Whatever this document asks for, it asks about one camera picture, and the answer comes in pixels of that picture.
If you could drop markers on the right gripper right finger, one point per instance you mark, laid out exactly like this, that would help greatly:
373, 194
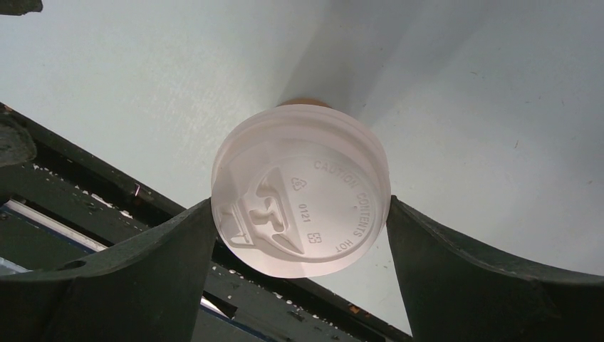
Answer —
456, 288

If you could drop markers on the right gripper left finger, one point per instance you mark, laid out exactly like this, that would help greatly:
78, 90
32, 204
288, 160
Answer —
146, 288

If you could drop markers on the white cup lid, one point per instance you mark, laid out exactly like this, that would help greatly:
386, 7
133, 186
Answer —
300, 190

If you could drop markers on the brown paper coffee cup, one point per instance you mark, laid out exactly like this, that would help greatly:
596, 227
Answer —
306, 102

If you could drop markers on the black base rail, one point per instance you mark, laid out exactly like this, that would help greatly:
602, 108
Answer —
90, 254

